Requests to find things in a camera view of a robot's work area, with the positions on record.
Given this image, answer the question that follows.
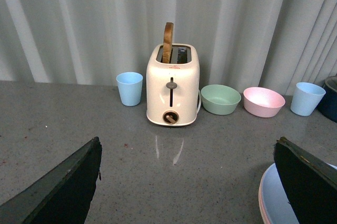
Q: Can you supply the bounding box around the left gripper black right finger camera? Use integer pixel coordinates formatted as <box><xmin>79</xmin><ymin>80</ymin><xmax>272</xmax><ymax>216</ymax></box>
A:
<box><xmin>273</xmin><ymin>137</ymin><xmax>336</xmax><ymax>223</ymax></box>

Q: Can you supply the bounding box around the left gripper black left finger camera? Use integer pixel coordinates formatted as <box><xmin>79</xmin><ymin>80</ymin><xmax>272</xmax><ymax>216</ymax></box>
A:
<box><xmin>1</xmin><ymin>137</ymin><xmax>102</xmax><ymax>223</ymax></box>

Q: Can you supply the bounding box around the blue plate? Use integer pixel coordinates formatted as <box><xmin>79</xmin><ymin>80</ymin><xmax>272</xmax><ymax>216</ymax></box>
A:
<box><xmin>259</xmin><ymin>162</ymin><xmax>337</xmax><ymax>224</ymax></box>

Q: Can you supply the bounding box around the pink plate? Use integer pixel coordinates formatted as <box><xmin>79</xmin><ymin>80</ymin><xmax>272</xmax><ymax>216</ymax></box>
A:
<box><xmin>259</xmin><ymin>182</ymin><xmax>271</xmax><ymax>224</ymax></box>

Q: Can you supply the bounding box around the dark blue saucepan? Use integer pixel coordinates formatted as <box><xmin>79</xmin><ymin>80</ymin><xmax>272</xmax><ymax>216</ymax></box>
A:
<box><xmin>317</xmin><ymin>76</ymin><xmax>337</xmax><ymax>122</ymax></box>

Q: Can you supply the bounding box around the light blue cup right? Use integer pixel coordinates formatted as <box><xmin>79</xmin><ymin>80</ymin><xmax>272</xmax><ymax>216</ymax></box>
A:
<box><xmin>290</xmin><ymin>82</ymin><xmax>326</xmax><ymax>116</ymax></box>

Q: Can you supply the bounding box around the light blue cup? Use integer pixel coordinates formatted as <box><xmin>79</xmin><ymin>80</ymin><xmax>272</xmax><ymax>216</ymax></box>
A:
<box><xmin>116</xmin><ymin>72</ymin><xmax>143</xmax><ymax>106</ymax></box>
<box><xmin>290</xmin><ymin>82</ymin><xmax>326</xmax><ymax>116</ymax></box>

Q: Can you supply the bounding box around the pink bowl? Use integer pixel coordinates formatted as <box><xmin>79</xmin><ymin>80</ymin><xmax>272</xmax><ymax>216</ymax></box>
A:
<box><xmin>243</xmin><ymin>87</ymin><xmax>285</xmax><ymax>118</ymax></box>

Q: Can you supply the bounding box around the green bowl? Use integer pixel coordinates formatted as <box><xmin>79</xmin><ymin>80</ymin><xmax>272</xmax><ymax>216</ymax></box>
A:
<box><xmin>201</xmin><ymin>84</ymin><xmax>241</xmax><ymax>115</ymax></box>

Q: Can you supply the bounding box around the light blue cup left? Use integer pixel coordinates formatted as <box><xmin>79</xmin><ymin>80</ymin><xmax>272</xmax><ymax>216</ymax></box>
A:
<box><xmin>116</xmin><ymin>72</ymin><xmax>143</xmax><ymax>106</ymax></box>

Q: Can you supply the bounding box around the cream white toaster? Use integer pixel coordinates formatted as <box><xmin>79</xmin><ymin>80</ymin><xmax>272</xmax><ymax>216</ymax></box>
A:
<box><xmin>146</xmin><ymin>43</ymin><xmax>201</xmax><ymax>126</ymax></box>

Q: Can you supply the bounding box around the grey curtain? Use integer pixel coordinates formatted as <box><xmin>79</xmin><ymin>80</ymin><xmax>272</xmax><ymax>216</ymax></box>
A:
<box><xmin>1</xmin><ymin>0</ymin><xmax>336</xmax><ymax>95</ymax></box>

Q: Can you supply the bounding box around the toast bread slice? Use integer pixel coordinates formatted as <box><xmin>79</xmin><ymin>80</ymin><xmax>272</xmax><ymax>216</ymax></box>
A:
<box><xmin>162</xmin><ymin>22</ymin><xmax>174</xmax><ymax>64</ymax></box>

